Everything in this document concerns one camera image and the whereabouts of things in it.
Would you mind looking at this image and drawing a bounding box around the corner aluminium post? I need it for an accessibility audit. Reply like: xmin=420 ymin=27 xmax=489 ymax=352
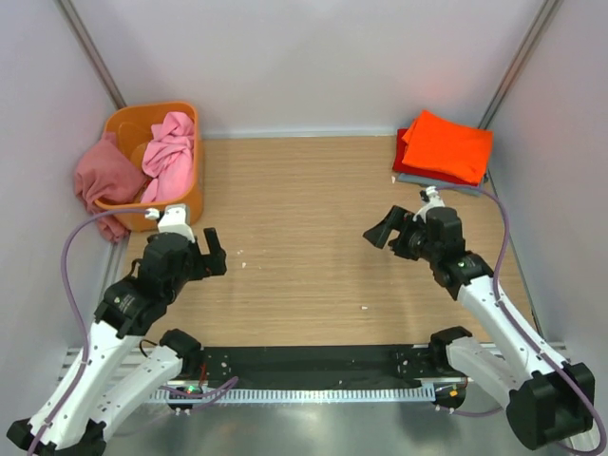
xmin=54 ymin=0 xmax=126 ymax=109
xmin=478 ymin=0 xmax=563 ymax=130

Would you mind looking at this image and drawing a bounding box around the folded grey t-shirt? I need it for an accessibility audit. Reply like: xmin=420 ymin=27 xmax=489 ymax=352
xmin=395 ymin=173 xmax=484 ymax=197

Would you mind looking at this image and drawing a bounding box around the folded red t-shirt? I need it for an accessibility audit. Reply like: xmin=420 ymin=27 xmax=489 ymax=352
xmin=392 ymin=128 xmax=468 ymax=185

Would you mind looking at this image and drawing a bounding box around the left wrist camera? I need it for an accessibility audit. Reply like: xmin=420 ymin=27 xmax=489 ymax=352
xmin=144 ymin=203 xmax=196 ymax=242

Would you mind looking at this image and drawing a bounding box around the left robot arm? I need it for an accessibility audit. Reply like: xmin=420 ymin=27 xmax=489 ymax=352
xmin=7 ymin=228 xmax=227 ymax=455

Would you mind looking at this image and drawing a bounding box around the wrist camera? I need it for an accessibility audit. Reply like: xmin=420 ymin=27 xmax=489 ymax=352
xmin=413 ymin=185 xmax=446 ymax=222
xmin=144 ymin=203 xmax=196 ymax=242

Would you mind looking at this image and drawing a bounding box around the right corner aluminium post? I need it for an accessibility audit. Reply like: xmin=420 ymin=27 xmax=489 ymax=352
xmin=478 ymin=0 xmax=563 ymax=130

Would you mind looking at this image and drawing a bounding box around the aluminium rail frame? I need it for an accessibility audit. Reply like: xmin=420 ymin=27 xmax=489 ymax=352
xmin=45 ymin=237 xmax=608 ymax=456

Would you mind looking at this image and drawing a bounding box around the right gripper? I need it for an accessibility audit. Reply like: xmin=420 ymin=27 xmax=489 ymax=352
xmin=364 ymin=205 xmax=440 ymax=263

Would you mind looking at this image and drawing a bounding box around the left corner aluminium post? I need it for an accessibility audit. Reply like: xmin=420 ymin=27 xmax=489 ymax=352
xmin=54 ymin=0 xmax=126 ymax=109

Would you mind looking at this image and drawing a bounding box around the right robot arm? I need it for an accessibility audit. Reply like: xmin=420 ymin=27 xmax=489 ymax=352
xmin=363 ymin=205 xmax=605 ymax=450

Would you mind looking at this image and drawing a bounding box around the orange plastic basket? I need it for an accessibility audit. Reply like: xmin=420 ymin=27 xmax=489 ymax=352
xmin=95 ymin=102 xmax=203 ymax=232

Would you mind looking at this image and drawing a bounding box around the light pink crumpled shirt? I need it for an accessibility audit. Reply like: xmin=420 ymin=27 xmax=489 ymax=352
xmin=142 ymin=111 xmax=195 ymax=203

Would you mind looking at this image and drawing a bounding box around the white slotted cable duct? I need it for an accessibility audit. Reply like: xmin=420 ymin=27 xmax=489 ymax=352
xmin=142 ymin=385 xmax=437 ymax=406

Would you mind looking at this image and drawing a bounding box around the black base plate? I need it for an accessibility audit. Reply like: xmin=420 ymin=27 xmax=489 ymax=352
xmin=200 ymin=345 xmax=462 ymax=390

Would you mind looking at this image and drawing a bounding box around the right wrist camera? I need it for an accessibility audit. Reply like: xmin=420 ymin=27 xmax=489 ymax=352
xmin=413 ymin=185 xmax=446 ymax=222

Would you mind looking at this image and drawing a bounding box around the dusty pink crumpled shirt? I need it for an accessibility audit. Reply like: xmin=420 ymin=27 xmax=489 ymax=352
xmin=73 ymin=132 xmax=146 ymax=215

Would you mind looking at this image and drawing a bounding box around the orange t-shirt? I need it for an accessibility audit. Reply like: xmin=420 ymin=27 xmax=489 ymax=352
xmin=403 ymin=110 xmax=493 ymax=185

